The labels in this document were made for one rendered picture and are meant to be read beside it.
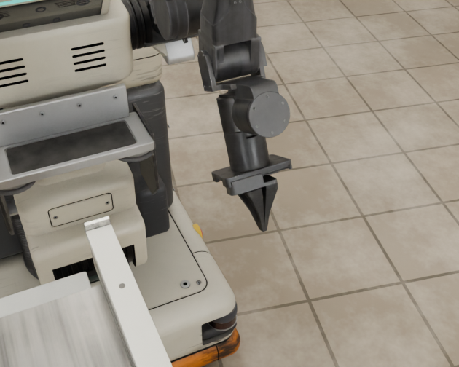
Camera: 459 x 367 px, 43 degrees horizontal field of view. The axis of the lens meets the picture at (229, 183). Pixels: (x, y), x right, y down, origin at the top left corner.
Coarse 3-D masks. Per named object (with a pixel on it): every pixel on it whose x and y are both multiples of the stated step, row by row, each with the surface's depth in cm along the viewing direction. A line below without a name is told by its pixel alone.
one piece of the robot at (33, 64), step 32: (128, 0) 94; (32, 32) 85; (64, 32) 87; (96, 32) 89; (128, 32) 92; (0, 64) 86; (32, 64) 89; (64, 64) 91; (96, 64) 93; (128, 64) 96; (0, 96) 90; (32, 96) 93; (32, 192) 106; (64, 192) 107; (96, 192) 109; (128, 192) 113; (32, 224) 108; (64, 224) 112; (128, 224) 114; (32, 256) 108; (64, 256) 110
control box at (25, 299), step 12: (72, 276) 69; (84, 276) 69; (36, 288) 68; (48, 288) 68; (60, 288) 68; (72, 288) 68; (84, 288) 68; (0, 300) 66; (12, 300) 66; (24, 300) 66; (36, 300) 66; (48, 300) 66; (0, 312) 65; (12, 312) 65
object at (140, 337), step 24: (96, 240) 65; (96, 264) 66; (120, 264) 62; (120, 288) 60; (120, 312) 58; (144, 312) 58; (120, 336) 62; (144, 336) 56; (144, 360) 54; (168, 360) 54
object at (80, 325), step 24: (96, 288) 68; (24, 312) 65; (48, 312) 65; (72, 312) 65; (96, 312) 65; (0, 336) 63; (24, 336) 63; (48, 336) 63; (72, 336) 63; (96, 336) 63; (0, 360) 60; (24, 360) 60; (48, 360) 60; (72, 360) 60; (96, 360) 60; (120, 360) 60
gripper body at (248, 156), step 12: (240, 132) 79; (228, 144) 81; (240, 144) 79; (252, 144) 79; (264, 144) 81; (228, 156) 82; (240, 156) 80; (252, 156) 80; (264, 156) 81; (276, 156) 86; (228, 168) 84; (240, 168) 81; (252, 168) 80; (264, 168) 80; (276, 168) 82; (288, 168) 82; (216, 180) 83; (228, 180) 79
